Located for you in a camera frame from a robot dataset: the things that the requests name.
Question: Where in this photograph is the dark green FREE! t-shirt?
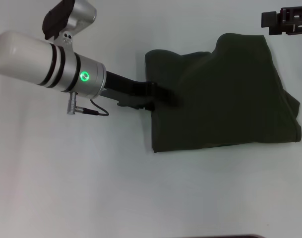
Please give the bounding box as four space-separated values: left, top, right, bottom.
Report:
144 33 302 154

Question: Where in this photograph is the dark robot torso edge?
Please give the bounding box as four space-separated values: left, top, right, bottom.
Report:
145 234 262 238

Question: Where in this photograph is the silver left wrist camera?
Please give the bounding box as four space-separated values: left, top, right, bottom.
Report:
41 0 97 41

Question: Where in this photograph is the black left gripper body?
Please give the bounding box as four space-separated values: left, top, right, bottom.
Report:
101 70 161 111

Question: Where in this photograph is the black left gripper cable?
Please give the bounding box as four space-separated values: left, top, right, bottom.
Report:
90 99 110 117

